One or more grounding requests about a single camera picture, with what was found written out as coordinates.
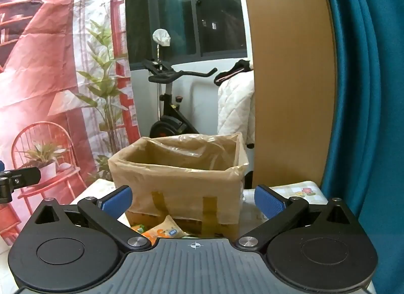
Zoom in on white quilted blanket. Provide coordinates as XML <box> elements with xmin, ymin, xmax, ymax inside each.
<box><xmin>217</xmin><ymin>71</ymin><xmax>256</xmax><ymax>149</ymax></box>

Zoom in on red printed backdrop cloth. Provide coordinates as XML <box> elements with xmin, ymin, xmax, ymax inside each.
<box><xmin>0</xmin><ymin>0</ymin><xmax>141</xmax><ymax>247</ymax></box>

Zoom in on wooden board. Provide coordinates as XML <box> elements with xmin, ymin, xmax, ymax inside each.
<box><xmin>239</xmin><ymin>0</ymin><xmax>337</xmax><ymax>189</ymax></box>

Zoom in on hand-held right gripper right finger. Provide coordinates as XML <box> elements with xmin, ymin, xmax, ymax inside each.
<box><xmin>235</xmin><ymin>184</ymin><xmax>361</xmax><ymax>254</ymax></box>

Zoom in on taped cardboard box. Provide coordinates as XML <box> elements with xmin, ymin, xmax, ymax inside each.
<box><xmin>108</xmin><ymin>133</ymin><xmax>250</xmax><ymax>238</ymax></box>

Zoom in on black garment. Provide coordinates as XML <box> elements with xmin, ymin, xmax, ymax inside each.
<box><xmin>214</xmin><ymin>59</ymin><xmax>253</xmax><ymax>86</ymax></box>

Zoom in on dark window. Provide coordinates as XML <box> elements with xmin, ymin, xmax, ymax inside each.
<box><xmin>124</xmin><ymin>0</ymin><xmax>248</xmax><ymax>70</ymax></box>

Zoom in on black exercise bike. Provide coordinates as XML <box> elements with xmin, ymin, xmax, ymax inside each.
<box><xmin>142</xmin><ymin>46</ymin><xmax>218</xmax><ymax>139</ymax></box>

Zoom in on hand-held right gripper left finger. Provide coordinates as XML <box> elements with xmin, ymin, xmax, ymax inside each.
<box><xmin>31</xmin><ymin>186</ymin><xmax>152</xmax><ymax>254</ymax></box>

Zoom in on teal curtain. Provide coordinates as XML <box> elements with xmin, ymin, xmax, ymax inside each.
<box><xmin>317</xmin><ymin>0</ymin><xmax>404</xmax><ymax>294</ymax></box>

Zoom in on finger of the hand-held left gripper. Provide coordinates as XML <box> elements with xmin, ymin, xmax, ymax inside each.
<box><xmin>0</xmin><ymin>161</ymin><xmax>42</xmax><ymax>204</ymax></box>

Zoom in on white bike seat cover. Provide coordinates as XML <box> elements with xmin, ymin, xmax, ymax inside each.
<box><xmin>153</xmin><ymin>29</ymin><xmax>171</xmax><ymax>47</ymax></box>

